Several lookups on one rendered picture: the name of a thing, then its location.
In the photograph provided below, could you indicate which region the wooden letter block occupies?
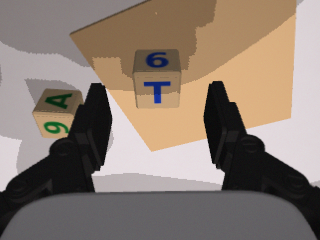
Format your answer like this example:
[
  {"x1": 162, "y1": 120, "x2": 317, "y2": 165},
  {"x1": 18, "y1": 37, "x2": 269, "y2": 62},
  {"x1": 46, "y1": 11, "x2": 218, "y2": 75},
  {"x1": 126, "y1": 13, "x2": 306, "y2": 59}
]
[
  {"x1": 132, "y1": 49, "x2": 182, "y2": 109},
  {"x1": 32, "y1": 88, "x2": 84, "y2": 139}
]

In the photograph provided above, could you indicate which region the tan flat mat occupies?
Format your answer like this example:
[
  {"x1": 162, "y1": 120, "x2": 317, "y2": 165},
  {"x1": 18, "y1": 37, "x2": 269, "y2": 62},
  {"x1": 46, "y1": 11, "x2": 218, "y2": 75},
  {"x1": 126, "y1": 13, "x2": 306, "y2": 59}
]
[{"x1": 69, "y1": 0, "x2": 297, "y2": 152}]

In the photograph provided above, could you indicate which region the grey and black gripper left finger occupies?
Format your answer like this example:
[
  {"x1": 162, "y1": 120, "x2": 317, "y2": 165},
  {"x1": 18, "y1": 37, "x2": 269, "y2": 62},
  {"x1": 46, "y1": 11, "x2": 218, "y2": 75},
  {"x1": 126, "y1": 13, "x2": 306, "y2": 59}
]
[{"x1": 0, "y1": 83, "x2": 112, "y2": 236}]

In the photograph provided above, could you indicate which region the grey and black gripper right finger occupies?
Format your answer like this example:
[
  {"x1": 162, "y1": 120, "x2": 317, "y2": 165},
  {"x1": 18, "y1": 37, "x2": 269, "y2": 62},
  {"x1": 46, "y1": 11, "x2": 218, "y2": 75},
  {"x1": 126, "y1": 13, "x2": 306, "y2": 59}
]
[{"x1": 203, "y1": 81, "x2": 320, "y2": 240}]

